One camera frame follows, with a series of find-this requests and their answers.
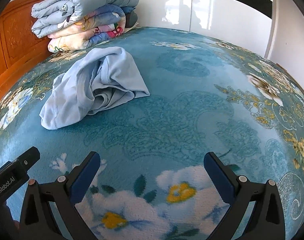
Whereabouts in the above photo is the white glossy wardrobe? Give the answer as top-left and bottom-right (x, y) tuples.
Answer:
(129, 0), (273, 57)

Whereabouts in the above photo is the grey pillow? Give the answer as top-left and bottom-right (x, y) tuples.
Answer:
(126, 11), (139, 28)

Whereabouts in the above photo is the blue floral folded quilt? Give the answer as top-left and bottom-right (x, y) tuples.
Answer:
(57, 6), (132, 36)

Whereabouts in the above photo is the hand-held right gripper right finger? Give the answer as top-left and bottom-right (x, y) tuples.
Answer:
(203, 152), (286, 240)

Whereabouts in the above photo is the light blue garment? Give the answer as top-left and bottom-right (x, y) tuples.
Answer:
(39, 47), (151, 130)

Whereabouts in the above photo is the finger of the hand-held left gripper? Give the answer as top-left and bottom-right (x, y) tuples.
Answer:
(16, 146), (41, 178)

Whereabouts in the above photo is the light blue folded quilt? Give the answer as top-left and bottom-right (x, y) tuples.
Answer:
(31, 0), (140, 39)

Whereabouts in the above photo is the teal floral blanket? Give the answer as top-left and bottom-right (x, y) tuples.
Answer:
(0, 27), (304, 240)

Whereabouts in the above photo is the pink floral folded quilt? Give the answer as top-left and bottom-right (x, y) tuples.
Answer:
(47, 22), (125, 53)

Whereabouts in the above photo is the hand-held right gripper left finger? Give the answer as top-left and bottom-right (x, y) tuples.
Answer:
(19, 151), (101, 240)

